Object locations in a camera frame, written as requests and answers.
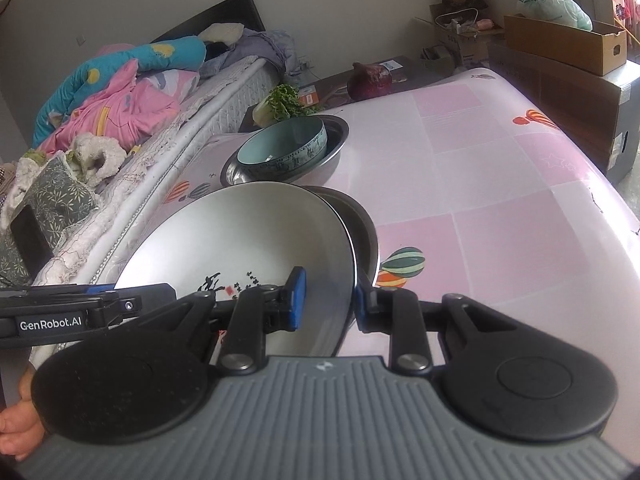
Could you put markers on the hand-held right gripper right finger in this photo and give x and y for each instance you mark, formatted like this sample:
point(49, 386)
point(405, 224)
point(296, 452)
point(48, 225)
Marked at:
point(365, 310)

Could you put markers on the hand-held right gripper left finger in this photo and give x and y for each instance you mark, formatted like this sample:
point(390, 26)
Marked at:
point(295, 300)

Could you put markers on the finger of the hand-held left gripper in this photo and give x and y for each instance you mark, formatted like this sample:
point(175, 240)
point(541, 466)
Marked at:
point(147, 296)

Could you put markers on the large stainless steel plate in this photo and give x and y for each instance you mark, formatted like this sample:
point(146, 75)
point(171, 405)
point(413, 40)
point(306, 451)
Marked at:
point(372, 260)

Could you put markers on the white ceramic plate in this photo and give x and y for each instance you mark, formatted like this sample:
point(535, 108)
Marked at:
point(240, 240)

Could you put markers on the medium stainless steel plate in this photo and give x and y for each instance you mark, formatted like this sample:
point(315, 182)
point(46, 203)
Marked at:
point(350, 217)

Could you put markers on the stainless steel bowl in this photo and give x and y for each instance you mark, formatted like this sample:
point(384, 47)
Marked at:
point(325, 166)
point(336, 132)

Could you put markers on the teal ceramic bowl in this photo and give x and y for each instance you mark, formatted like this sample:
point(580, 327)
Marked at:
point(280, 140)

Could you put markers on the person's left hand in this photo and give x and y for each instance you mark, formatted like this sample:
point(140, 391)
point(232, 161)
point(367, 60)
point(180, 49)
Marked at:
point(15, 425)

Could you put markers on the green floral pillow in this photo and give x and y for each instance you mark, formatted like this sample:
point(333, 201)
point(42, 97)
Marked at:
point(60, 195)

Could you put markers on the white fleece garment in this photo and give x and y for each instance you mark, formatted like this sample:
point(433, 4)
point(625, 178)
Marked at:
point(95, 152)

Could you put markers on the pink printed tablecloth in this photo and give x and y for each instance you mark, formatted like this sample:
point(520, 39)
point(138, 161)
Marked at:
point(500, 210)

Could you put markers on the pink cartoon quilt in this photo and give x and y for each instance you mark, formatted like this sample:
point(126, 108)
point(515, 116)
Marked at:
point(130, 105)

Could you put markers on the napa cabbage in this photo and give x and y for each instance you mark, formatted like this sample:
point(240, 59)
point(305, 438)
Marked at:
point(280, 102)

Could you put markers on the dark printed flat box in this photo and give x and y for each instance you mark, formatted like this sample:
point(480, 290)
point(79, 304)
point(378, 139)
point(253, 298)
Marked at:
point(325, 87)

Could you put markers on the white quilted mattress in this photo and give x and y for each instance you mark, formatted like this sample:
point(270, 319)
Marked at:
point(225, 95)

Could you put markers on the purple onion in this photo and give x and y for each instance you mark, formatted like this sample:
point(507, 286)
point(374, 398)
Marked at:
point(370, 82)

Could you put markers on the blue cartoon quilt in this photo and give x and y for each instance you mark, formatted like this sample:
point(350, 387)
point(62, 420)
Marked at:
point(165, 52)

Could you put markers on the grey clothes pile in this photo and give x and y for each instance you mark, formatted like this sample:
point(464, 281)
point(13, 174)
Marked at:
point(265, 45)

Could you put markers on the cream cloth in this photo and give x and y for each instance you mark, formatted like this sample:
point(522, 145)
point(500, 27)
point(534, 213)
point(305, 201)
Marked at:
point(222, 32)

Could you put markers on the cardboard box with clutter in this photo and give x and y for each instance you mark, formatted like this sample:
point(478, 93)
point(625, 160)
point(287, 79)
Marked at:
point(470, 47)

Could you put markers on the large brown cardboard box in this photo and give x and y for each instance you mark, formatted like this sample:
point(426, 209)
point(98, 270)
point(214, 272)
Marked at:
point(575, 105)

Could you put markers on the black headboard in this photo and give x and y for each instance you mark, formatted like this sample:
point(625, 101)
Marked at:
point(235, 10)

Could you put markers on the long open cardboard box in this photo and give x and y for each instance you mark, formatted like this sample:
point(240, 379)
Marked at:
point(560, 45)

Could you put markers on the pale green plastic bag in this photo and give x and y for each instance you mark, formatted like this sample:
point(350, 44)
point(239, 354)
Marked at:
point(555, 7)

